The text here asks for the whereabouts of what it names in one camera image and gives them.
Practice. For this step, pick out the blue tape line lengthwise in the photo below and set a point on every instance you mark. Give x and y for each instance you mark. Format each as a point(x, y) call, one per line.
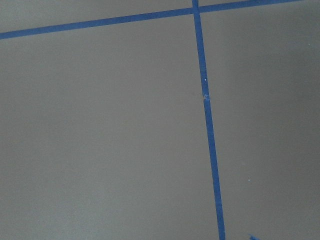
point(208, 120)

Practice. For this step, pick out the blue tape line crosswise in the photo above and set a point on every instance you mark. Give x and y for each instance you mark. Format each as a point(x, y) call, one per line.
point(138, 17)

